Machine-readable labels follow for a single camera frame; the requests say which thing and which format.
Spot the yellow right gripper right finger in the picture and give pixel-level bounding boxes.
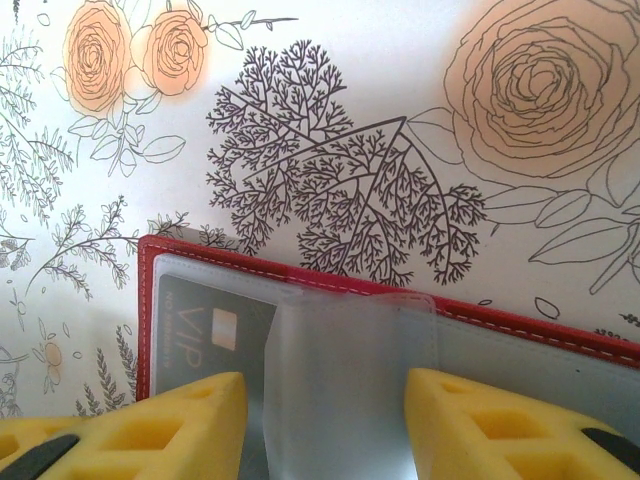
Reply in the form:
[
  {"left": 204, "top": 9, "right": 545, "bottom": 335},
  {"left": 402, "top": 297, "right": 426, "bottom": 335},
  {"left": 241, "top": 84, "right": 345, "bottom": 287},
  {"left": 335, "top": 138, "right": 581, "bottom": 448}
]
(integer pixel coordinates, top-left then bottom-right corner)
[{"left": 402, "top": 368, "right": 640, "bottom": 480}]

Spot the floral print table cover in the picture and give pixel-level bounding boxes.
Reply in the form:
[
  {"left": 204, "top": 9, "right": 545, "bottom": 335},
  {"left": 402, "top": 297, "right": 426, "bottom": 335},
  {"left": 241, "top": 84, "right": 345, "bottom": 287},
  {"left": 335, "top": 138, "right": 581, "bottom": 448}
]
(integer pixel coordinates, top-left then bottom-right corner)
[{"left": 0, "top": 0, "right": 640, "bottom": 421}]

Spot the red card holder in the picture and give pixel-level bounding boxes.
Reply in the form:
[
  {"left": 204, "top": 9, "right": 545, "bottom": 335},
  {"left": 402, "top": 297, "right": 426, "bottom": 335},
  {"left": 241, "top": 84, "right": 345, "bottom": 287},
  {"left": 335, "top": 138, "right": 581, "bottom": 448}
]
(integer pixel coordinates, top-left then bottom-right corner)
[{"left": 135, "top": 233, "right": 640, "bottom": 480}]

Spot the black credit card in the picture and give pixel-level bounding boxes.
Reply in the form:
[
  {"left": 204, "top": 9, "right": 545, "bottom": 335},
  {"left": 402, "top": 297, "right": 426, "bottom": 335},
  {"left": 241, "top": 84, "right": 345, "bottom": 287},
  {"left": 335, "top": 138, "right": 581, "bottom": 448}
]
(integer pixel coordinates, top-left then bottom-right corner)
[{"left": 151, "top": 273, "right": 281, "bottom": 480}]

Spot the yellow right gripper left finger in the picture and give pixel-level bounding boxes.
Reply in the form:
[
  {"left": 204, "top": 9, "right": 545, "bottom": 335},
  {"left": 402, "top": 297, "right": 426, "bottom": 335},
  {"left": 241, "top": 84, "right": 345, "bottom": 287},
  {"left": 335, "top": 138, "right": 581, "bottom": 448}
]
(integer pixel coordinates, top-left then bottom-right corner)
[{"left": 0, "top": 372, "right": 249, "bottom": 480}]

